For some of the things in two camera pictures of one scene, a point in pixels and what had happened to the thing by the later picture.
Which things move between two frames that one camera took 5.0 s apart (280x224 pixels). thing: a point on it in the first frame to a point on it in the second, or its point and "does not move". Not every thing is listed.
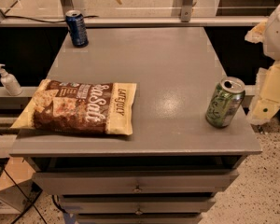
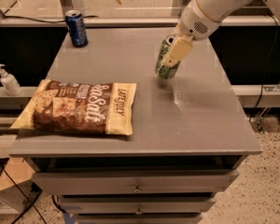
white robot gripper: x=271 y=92 to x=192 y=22
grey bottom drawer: x=140 y=218 does not move
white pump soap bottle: x=8 y=81 does not move
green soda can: x=227 y=100 to x=162 y=70
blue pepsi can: x=78 y=35 does not move
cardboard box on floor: x=15 y=190 does not move
